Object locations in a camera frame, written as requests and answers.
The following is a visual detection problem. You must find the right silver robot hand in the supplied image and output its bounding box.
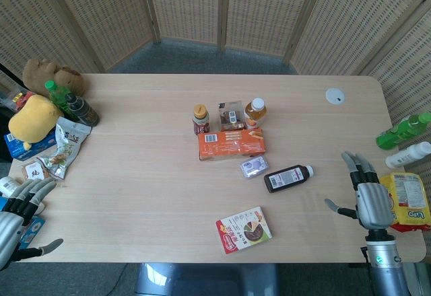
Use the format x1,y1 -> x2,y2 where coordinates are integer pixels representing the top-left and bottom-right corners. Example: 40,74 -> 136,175
324,151 -> 395,242

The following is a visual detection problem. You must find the white milk bottle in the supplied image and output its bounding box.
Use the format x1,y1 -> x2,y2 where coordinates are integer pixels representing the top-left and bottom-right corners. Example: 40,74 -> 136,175
385,141 -> 431,169

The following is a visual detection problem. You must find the brown jar orange lid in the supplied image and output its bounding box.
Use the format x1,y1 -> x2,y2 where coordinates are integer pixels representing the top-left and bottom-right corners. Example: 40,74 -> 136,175
192,104 -> 211,137

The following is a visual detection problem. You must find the dark tea bottle black cap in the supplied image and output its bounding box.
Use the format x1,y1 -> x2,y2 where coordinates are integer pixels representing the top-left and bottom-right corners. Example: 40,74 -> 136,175
65,94 -> 100,128

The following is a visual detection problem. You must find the red cake box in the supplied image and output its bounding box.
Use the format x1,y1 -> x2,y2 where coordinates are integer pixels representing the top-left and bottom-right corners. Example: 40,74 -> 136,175
215,206 -> 273,255

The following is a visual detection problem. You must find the white round cable grommet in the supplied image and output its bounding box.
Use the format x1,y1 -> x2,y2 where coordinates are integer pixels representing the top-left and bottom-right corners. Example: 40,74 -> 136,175
325,87 -> 346,106

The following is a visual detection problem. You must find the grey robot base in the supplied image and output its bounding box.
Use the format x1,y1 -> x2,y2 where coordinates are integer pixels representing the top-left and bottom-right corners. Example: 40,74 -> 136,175
134,262 -> 280,296

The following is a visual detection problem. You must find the yellow plush toy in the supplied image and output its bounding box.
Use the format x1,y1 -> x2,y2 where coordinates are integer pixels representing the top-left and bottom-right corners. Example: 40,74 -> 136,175
7,94 -> 64,151

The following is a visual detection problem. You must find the clear plastic snack box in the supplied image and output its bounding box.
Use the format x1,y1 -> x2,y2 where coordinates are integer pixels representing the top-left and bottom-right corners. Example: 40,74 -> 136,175
216,100 -> 246,132

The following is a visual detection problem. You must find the orange biscuit box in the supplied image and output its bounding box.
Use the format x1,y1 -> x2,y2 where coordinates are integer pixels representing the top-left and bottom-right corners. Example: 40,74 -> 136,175
197,127 -> 267,162

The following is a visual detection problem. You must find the green soda bottle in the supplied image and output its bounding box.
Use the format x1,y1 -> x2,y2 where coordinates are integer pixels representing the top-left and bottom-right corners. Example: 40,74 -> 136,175
375,112 -> 431,150

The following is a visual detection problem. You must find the small brown snack packet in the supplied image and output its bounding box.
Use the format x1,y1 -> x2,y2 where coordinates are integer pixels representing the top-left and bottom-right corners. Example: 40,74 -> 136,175
21,162 -> 50,182

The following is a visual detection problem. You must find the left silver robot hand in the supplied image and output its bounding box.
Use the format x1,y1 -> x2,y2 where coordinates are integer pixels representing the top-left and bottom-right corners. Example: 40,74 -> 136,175
0,177 -> 64,270

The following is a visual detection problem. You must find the small purple plastic pack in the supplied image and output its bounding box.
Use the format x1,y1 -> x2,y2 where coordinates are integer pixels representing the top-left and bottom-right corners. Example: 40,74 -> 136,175
239,156 -> 270,179

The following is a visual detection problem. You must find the blue white carton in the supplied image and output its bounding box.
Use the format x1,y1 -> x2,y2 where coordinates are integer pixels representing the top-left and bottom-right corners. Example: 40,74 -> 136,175
18,215 -> 46,250

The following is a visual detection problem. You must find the silver nut snack bag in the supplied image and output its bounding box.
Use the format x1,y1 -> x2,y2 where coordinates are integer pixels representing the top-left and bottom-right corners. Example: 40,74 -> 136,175
36,116 -> 92,180

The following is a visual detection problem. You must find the brown plush toy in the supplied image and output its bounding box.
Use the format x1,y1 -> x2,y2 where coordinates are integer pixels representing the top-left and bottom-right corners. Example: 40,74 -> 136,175
22,58 -> 86,98

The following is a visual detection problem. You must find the yellow noodle bag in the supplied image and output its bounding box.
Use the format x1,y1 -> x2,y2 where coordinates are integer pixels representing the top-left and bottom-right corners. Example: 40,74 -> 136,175
379,172 -> 431,233

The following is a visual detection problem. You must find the white jar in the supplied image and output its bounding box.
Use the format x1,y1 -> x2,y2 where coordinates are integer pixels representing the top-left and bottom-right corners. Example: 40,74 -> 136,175
0,176 -> 23,198

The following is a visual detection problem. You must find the dark brown drink bottle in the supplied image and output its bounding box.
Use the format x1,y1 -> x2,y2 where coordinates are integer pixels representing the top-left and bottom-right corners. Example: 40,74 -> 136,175
263,164 -> 315,194

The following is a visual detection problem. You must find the blue tissue box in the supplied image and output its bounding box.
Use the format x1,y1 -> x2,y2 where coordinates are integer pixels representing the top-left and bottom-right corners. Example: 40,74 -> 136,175
3,130 -> 57,159

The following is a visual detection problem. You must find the green bottle green cap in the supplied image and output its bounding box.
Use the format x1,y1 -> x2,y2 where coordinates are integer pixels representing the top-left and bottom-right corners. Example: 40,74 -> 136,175
44,79 -> 73,114

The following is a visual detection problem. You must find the wooden folding screen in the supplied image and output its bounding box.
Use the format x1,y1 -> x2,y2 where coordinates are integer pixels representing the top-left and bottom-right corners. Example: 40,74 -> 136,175
0,0 -> 431,176

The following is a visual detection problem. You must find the orange juice bottle white cap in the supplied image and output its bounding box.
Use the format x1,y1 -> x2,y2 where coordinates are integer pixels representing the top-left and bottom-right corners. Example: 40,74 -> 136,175
244,98 -> 268,130

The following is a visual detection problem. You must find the red snack package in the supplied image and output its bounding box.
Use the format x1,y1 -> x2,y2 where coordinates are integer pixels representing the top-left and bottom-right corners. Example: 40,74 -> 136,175
11,90 -> 36,110

